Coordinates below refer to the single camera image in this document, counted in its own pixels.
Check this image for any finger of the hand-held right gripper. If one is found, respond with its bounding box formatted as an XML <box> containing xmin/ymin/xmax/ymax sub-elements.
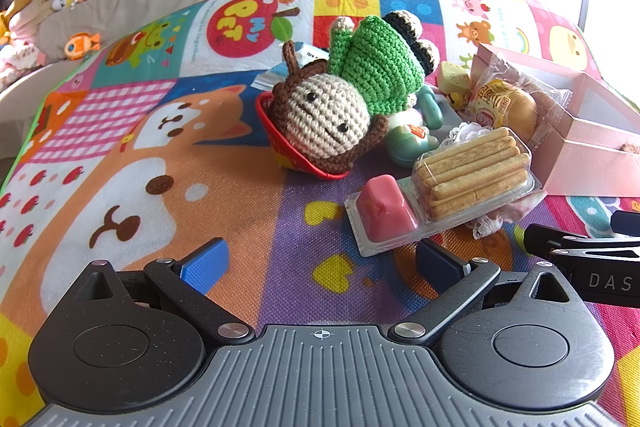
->
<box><xmin>611</xmin><ymin>210</ymin><xmax>640</xmax><ymax>238</ymax></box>
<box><xmin>524</xmin><ymin>223</ymin><xmax>640</xmax><ymax>258</ymax></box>

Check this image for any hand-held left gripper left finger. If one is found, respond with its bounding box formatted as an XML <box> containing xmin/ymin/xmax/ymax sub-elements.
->
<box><xmin>75</xmin><ymin>238</ymin><xmax>256</xmax><ymax>345</ymax></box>

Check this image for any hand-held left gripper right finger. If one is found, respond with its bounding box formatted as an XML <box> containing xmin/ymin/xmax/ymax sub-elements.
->
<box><xmin>390</xmin><ymin>239</ymin><xmax>583</xmax><ymax>345</ymax></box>

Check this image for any pink cardboard box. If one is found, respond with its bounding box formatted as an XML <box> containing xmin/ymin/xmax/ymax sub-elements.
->
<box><xmin>472</xmin><ymin>44</ymin><xmax>640</xmax><ymax>198</ymax></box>

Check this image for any biscuit stick pack pink dip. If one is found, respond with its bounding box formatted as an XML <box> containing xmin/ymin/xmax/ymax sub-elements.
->
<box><xmin>345</xmin><ymin>127</ymin><xmax>548</xmax><ymax>258</ymax></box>

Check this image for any colourful cartoon play mat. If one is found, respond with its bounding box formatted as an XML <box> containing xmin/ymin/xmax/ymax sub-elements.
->
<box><xmin>0</xmin><ymin>0</ymin><xmax>640</xmax><ymax>427</ymax></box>

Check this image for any teal toy figure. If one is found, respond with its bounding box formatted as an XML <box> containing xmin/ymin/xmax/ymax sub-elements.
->
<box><xmin>385</xmin><ymin>84</ymin><xmax>443</xmax><ymax>168</ymax></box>

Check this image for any red bowl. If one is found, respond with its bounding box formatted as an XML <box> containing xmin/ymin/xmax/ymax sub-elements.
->
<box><xmin>256</xmin><ymin>92</ymin><xmax>351</xmax><ymax>180</ymax></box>

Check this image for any packaged bread bun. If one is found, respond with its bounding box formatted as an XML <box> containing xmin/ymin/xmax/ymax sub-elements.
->
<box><xmin>467</xmin><ymin>57</ymin><xmax>573</xmax><ymax>148</ymax></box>

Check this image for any small yellow toy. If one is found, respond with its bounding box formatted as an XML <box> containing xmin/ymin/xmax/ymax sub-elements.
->
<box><xmin>446</xmin><ymin>91</ymin><xmax>471</xmax><ymax>114</ymax></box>

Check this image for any crochet doll green dress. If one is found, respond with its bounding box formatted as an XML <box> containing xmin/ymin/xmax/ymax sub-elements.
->
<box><xmin>270</xmin><ymin>9</ymin><xmax>441</xmax><ymax>175</ymax></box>

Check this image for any yellow cheese toy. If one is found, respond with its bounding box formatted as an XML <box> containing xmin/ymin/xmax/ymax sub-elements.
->
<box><xmin>437</xmin><ymin>61</ymin><xmax>473</xmax><ymax>95</ymax></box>

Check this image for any white snack packet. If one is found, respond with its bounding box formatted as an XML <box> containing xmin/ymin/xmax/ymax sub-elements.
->
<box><xmin>251</xmin><ymin>46</ymin><xmax>332</xmax><ymax>92</ymax></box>

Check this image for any orange fish plush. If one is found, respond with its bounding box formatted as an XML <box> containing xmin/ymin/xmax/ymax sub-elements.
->
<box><xmin>64</xmin><ymin>32</ymin><xmax>102</xmax><ymax>60</ymax></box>

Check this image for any cream rabbit plush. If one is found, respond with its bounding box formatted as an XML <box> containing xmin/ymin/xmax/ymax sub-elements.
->
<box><xmin>0</xmin><ymin>0</ymin><xmax>76</xmax><ymax>52</ymax></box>

